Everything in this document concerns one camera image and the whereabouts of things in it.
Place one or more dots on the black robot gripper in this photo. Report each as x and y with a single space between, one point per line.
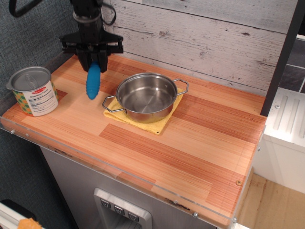
91 38

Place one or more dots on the blue handled metal fork spatula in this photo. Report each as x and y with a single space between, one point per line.
93 80

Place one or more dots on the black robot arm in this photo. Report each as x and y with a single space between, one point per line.
89 9

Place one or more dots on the stainless steel pot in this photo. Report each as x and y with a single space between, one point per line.
146 97

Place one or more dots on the toy food can container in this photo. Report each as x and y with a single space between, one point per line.
34 90

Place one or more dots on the yellow folded cloth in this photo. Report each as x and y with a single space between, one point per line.
154 127

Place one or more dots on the grey toy fridge cabinet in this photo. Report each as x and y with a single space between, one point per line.
78 183

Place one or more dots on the silver dispenser button panel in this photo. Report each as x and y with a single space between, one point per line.
117 213

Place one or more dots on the orange sponge piece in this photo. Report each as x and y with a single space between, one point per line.
29 224

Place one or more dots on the white toy sink unit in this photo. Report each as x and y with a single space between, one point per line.
280 155

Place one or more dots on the clear acrylic edge guard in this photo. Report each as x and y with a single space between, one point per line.
200 166

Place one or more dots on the white frame bottom left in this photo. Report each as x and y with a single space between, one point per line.
9 219

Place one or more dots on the dark right shelf post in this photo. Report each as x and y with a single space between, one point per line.
284 56

